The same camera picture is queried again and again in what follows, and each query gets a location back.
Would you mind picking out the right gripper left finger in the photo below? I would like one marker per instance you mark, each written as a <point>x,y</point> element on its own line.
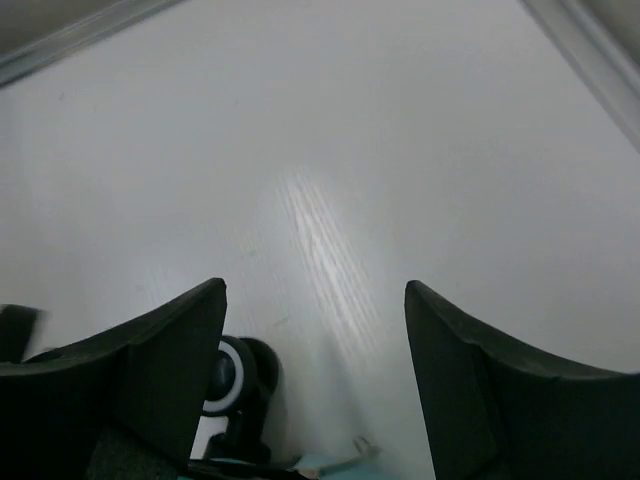
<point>122,404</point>

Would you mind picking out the aluminium rail frame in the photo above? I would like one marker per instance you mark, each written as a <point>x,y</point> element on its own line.
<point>597,43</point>

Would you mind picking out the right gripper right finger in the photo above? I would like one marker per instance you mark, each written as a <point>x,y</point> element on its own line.
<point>496,407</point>

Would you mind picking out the pink hard-shell suitcase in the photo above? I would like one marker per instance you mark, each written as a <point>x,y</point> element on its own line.
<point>227,443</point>

